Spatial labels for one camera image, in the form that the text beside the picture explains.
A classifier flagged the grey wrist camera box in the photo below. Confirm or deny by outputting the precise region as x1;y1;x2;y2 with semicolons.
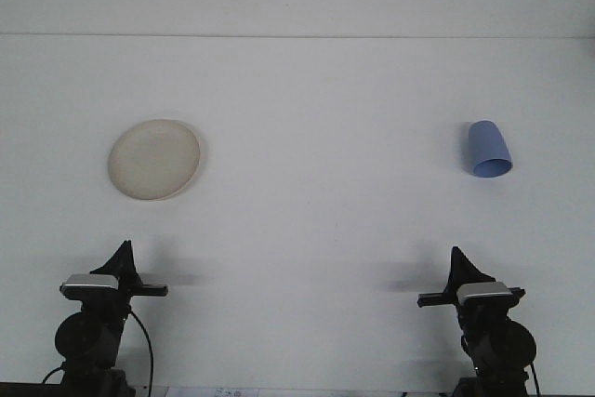
59;274;120;300
456;281;511;305

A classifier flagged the pale blue cup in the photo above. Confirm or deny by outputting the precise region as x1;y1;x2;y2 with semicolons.
467;119;514;179

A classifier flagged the pale round plate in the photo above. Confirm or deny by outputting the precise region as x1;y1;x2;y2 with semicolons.
107;118;204;203

